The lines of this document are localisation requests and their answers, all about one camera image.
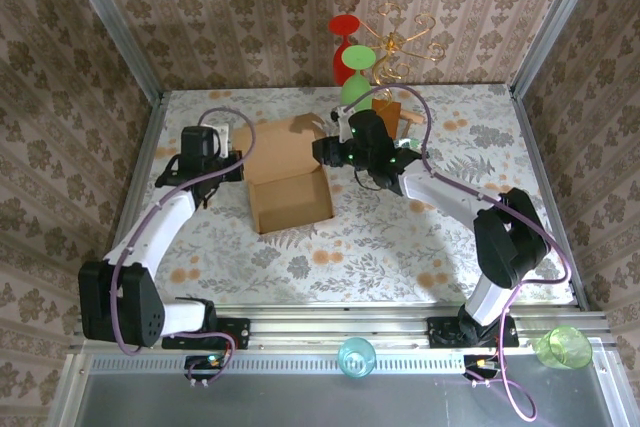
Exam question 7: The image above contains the blue transparent plastic cup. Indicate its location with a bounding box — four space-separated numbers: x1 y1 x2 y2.
337 336 377 378

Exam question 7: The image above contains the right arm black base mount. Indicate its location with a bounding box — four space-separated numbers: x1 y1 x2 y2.
427 315 520 348

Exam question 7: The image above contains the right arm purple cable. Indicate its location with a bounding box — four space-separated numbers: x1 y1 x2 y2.
347 85 571 422

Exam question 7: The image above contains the aluminium frame post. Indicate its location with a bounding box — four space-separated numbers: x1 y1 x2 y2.
57 0 165 104
509 0 609 98

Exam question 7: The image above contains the left small black controller board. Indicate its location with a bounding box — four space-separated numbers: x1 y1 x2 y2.
184 352 231 383

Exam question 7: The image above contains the gold wire glass rack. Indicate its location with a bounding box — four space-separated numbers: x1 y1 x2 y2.
362 1 446 101

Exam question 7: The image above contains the green transparent plastic cup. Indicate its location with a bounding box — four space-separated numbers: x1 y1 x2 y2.
535 325 594 371

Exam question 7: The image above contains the floral tablecloth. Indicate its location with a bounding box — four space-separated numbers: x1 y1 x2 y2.
102 84 576 306

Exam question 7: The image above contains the aluminium mounting rail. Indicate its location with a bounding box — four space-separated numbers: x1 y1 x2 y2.
69 304 614 351

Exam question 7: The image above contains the aluminium table side rail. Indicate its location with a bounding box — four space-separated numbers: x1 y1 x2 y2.
507 84 591 308
97 91 169 306

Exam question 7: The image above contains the grey slotted cable duct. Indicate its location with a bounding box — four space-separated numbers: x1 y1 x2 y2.
82 350 609 373

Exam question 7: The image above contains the small black controller board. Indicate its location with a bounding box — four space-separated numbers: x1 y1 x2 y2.
184 352 231 383
463 354 501 383

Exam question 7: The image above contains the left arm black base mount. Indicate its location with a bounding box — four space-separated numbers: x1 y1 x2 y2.
160 317 251 351

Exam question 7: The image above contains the right small black controller board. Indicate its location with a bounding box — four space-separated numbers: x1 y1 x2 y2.
463 354 501 383

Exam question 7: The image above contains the brown cardboard box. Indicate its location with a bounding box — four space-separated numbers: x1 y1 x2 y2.
232 114 335 236

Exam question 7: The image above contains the brown wooden box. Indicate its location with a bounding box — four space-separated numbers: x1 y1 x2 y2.
372 99 404 141

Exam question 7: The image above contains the red plastic wine glass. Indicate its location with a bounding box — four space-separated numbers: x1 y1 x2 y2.
328 14 362 87

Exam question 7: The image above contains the green plastic wine glass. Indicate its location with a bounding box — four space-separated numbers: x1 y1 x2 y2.
339 44 376 116

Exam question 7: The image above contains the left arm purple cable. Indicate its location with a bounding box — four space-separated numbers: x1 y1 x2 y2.
107 107 257 386

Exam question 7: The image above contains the grey metal sheet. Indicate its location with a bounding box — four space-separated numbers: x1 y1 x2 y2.
47 351 640 427

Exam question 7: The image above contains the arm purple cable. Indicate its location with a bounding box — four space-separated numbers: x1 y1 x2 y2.
107 107 257 386
347 85 571 422

